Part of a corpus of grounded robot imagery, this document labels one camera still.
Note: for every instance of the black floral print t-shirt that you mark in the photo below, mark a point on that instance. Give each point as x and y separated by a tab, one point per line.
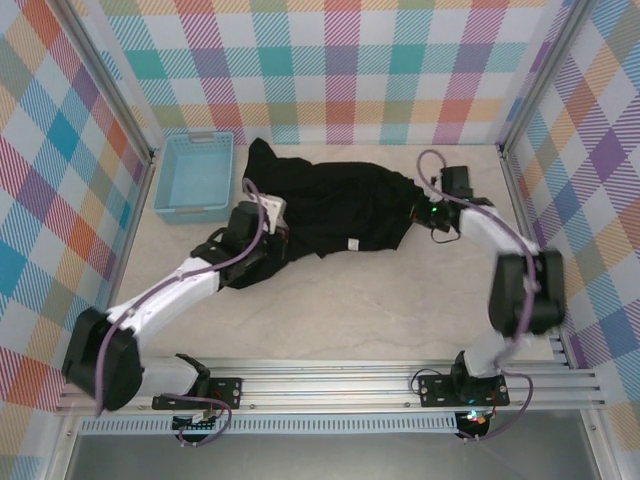
350	210

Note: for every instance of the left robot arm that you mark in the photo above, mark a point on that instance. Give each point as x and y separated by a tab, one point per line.
165	300

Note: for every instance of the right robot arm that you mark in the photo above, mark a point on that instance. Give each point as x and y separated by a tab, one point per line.
550	300

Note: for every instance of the light blue plastic basket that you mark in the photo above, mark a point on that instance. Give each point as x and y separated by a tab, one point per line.
195	175

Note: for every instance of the small electronics board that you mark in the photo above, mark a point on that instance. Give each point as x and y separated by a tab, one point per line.
475	420
187	425

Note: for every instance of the grey metal sheet panel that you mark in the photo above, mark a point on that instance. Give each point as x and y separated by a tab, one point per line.
325	460

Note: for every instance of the aluminium side rail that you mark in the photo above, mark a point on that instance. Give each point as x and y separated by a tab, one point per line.
520	195
131	225

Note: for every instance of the aluminium frame post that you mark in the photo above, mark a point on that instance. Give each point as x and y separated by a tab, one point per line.
543	75
112	75

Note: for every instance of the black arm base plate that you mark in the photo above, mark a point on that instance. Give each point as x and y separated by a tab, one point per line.
432	390
227	392

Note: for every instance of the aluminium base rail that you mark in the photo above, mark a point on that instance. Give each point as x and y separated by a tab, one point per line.
325	387

